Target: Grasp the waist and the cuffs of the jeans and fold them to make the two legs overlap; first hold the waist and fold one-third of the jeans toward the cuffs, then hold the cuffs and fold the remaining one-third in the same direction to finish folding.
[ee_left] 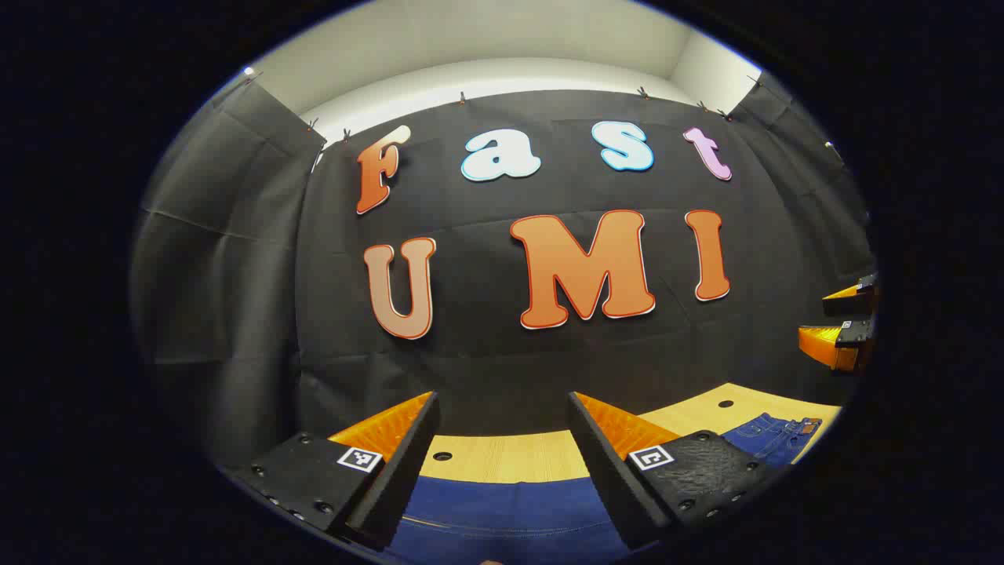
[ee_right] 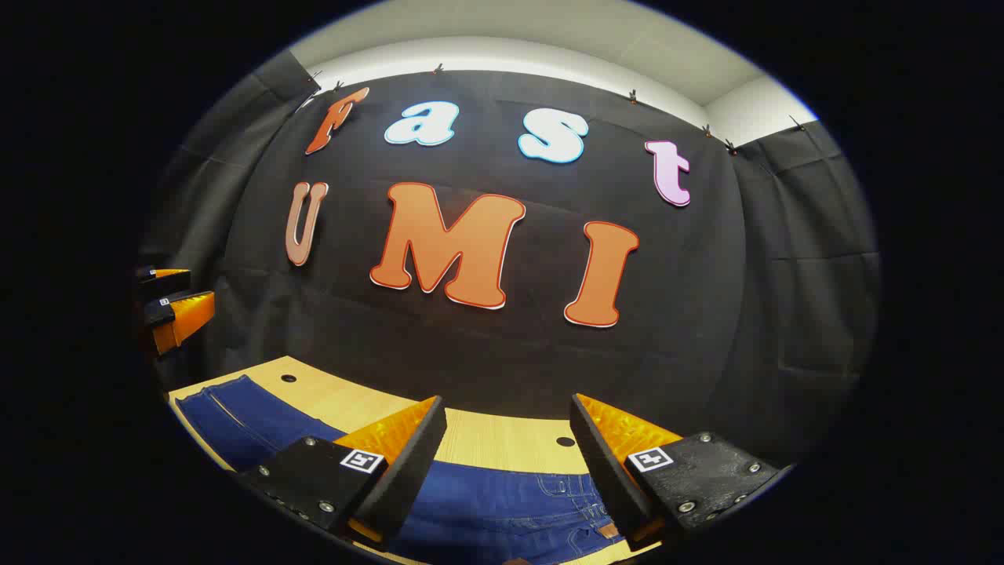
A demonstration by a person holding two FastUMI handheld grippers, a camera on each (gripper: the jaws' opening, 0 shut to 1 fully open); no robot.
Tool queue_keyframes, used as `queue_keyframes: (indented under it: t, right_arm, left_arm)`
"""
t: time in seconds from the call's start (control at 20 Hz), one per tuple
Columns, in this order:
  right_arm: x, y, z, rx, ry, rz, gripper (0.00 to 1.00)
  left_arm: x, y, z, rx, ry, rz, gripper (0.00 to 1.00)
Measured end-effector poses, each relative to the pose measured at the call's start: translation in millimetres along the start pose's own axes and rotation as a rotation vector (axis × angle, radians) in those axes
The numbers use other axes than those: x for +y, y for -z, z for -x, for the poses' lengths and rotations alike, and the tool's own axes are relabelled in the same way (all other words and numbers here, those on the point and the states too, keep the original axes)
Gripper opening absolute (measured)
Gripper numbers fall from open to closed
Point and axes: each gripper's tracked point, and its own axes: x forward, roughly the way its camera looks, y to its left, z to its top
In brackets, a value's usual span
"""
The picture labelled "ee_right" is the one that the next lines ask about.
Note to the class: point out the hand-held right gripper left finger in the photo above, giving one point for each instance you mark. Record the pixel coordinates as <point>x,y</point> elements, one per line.
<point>416,455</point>

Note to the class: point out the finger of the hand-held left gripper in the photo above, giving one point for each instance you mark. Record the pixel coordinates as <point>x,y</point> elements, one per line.
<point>161,311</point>
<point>149,279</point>

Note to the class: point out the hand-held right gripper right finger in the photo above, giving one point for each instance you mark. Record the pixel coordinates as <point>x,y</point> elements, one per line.
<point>600,463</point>

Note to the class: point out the blue denim jeans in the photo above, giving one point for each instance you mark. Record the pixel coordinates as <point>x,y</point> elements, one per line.
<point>486,502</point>

